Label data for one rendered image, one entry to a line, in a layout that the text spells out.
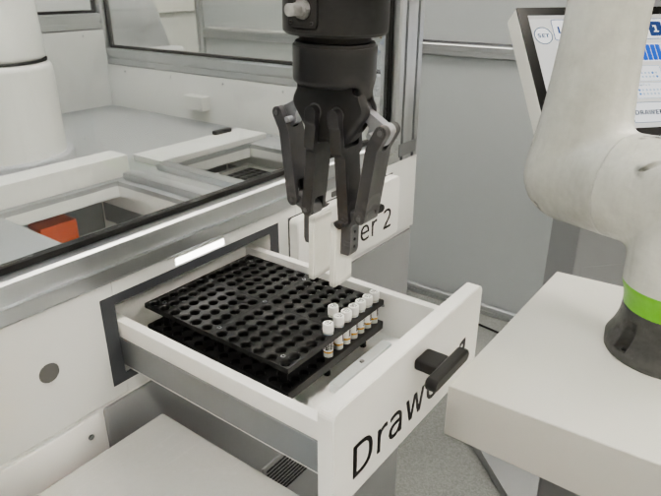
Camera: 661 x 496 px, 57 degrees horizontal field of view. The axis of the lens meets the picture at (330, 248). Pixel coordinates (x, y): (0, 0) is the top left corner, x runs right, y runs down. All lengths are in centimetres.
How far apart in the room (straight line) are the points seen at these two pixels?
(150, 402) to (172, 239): 21
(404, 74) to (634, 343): 59
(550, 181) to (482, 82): 154
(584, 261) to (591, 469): 93
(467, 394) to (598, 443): 14
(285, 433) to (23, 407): 28
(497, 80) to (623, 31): 152
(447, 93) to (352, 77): 188
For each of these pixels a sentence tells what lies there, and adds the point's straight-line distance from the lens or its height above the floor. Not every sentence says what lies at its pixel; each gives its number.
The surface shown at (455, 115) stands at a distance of 239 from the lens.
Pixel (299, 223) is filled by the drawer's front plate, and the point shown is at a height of 92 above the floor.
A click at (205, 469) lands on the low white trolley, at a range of 72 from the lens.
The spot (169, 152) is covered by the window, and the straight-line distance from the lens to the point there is 74.
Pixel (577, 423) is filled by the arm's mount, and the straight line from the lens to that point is 69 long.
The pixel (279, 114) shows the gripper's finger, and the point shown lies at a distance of 60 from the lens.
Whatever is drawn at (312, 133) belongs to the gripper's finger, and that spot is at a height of 112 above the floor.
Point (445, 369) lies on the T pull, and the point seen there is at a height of 91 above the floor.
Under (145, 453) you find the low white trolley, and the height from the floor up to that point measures 76.
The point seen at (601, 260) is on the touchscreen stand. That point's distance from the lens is 159.
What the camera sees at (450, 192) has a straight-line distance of 247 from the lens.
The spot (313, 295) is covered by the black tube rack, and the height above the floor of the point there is 90.
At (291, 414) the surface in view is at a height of 89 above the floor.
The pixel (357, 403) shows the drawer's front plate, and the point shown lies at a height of 92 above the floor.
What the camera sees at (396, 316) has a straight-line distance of 76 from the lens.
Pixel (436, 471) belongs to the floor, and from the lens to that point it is 182.
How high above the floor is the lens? 125
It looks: 24 degrees down
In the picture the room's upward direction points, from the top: straight up
